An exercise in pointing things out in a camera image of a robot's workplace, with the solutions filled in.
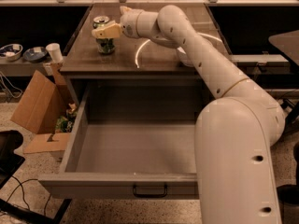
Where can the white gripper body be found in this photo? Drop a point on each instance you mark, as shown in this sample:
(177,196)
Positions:
(128,23)

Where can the green soda can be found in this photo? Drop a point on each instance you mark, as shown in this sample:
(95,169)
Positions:
(105,46)

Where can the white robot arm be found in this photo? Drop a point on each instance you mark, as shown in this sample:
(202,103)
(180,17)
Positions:
(233,133)

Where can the grey cabinet with top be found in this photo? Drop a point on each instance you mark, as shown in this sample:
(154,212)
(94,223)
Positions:
(145,72)

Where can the open grey top drawer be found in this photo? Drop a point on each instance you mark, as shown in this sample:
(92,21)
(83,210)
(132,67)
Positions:
(112,148)

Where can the white paper cup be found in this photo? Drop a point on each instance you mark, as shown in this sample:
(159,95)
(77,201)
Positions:
(55,53)

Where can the white bowl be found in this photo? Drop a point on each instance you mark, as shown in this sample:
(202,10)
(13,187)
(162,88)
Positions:
(183,57)

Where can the blue bowl on shelf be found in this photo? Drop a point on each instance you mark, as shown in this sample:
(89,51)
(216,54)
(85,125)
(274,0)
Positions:
(35,55)

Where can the cardboard box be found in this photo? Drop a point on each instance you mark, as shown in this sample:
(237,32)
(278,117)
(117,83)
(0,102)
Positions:
(39,109)

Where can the low grey shelf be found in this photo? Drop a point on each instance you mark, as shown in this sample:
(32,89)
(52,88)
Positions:
(22,68)

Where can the patterned bowl on shelf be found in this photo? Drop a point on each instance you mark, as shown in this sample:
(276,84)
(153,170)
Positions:
(11,52)

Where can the green snack bags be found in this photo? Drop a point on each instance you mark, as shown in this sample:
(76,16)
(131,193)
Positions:
(66,121)

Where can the black chair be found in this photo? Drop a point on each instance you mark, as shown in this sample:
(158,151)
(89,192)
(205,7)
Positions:
(10,162)

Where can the black drawer handle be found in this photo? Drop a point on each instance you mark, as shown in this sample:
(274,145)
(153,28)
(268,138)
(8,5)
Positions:
(145,192)

